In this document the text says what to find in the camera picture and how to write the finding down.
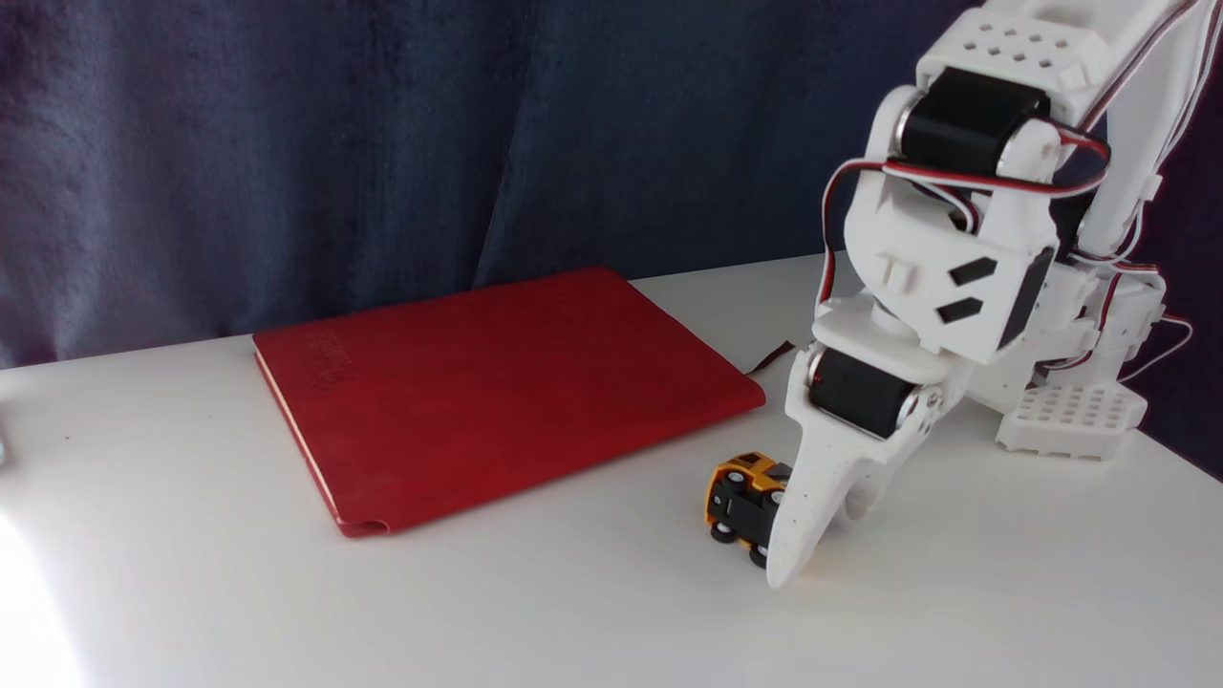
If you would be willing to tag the yellow toy truck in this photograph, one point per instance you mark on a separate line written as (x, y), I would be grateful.
(740, 497)

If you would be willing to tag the red notebook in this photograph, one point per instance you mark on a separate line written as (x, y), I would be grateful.
(497, 392)

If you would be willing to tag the dark red bookmark ribbon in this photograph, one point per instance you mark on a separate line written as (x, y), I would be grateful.
(769, 359)

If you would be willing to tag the dark blue curtain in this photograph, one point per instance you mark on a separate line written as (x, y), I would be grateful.
(287, 143)

